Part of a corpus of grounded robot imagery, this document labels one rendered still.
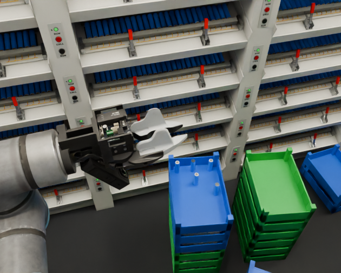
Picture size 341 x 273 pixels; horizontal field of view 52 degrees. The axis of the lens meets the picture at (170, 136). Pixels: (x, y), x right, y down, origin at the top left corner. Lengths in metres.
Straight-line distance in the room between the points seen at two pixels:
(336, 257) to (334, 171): 0.46
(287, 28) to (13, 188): 1.14
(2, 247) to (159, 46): 0.87
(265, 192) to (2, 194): 1.12
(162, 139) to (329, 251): 1.46
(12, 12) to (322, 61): 1.22
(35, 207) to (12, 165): 0.13
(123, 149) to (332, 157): 1.71
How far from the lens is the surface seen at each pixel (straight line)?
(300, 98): 1.75
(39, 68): 1.25
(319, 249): 1.92
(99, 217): 1.89
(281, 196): 1.51
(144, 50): 1.25
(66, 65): 1.22
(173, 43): 1.28
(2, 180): 0.58
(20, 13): 1.15
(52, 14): 1.12
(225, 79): 1.45
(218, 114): 1.58
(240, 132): 1.69
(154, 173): 1.82
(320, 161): 2.12
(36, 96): 1.38
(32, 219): 0.66
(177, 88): 1.39
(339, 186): 2.05
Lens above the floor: 1.63
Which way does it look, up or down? 48 degrees down
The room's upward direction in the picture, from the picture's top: straight up
